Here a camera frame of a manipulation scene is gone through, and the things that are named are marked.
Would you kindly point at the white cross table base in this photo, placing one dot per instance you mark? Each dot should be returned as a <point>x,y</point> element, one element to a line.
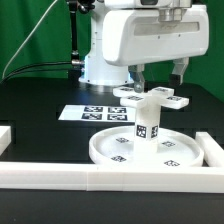
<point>161,96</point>

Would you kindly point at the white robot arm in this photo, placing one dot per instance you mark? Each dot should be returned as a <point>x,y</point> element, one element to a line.
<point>97,72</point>

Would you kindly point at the white front fence bar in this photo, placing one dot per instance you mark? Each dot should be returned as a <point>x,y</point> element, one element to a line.
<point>90,177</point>

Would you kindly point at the white marker tag sheet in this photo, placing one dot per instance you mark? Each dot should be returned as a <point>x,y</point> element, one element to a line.
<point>97,113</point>

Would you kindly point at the white right fence bar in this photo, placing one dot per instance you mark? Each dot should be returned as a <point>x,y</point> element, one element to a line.
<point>213,152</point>

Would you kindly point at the black camera stand pole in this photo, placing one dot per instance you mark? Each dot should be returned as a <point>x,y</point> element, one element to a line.
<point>84,7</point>

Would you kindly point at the white round table top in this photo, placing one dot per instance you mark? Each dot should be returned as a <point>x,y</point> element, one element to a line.
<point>115,147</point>

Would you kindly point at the white fence bar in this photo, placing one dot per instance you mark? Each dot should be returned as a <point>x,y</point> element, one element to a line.
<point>90,177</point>
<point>213,152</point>
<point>5,138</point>

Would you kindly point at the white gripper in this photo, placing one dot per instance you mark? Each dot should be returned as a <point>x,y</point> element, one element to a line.
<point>139,33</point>

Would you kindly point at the white left fence bar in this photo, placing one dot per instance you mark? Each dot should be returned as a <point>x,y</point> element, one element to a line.
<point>5,138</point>

